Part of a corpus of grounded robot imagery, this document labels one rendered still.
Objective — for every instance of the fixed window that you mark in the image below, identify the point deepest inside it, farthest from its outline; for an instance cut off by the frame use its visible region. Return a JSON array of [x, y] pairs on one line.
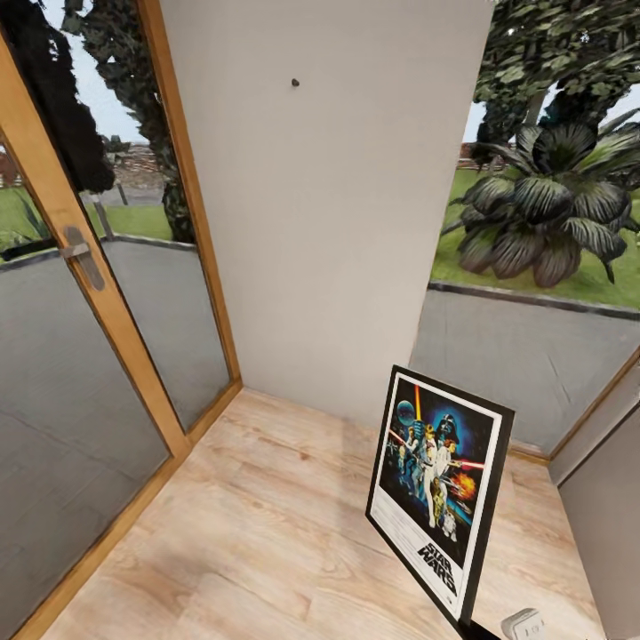
[[533, 300]]

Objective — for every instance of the door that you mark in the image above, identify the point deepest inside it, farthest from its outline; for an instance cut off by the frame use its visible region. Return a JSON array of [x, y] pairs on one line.
[[116, 353]]

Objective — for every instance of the poster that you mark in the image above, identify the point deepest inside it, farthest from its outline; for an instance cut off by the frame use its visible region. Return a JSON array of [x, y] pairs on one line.
[[435, 483]]

